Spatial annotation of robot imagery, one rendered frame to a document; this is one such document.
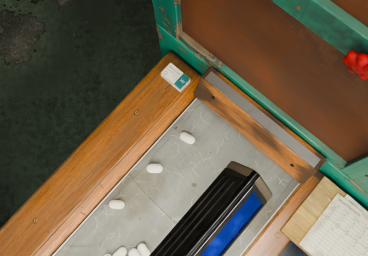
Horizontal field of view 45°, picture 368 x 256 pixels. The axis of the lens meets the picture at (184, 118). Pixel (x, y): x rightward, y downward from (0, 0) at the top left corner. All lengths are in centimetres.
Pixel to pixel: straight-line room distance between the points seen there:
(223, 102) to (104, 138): 28
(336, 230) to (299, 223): 8
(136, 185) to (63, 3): 122
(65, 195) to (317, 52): 61
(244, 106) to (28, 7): 138
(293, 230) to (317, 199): 8
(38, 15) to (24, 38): 12
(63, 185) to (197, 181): 29
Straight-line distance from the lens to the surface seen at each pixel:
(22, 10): 210
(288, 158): 92
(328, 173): 100
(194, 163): 100
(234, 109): 92
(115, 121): 101
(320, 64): 67
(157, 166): 98
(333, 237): 99
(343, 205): 100
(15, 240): 103
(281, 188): 101
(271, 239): 98
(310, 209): 98
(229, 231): 65
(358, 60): 54
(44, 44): 200
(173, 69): 101
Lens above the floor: 173
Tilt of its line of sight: 75 degrees down
